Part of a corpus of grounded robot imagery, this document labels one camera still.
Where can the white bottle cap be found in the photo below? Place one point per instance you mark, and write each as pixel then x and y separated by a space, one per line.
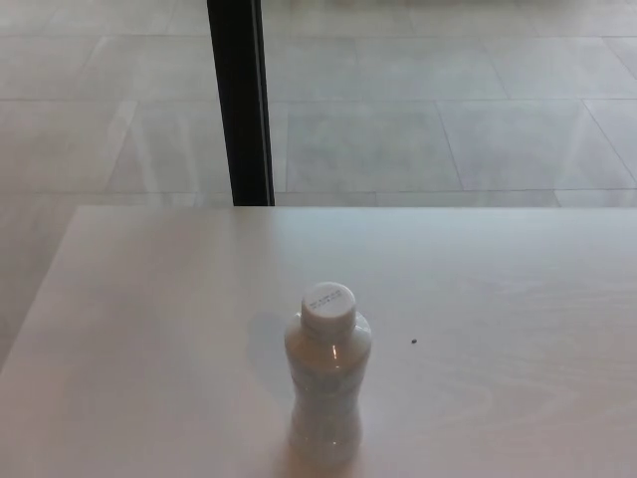
pixel 328 305

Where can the clear plastic bottle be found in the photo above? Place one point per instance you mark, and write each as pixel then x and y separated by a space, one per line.
pixel 326 378

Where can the black window frame post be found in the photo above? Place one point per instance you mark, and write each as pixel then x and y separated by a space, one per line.
pixel 239 99

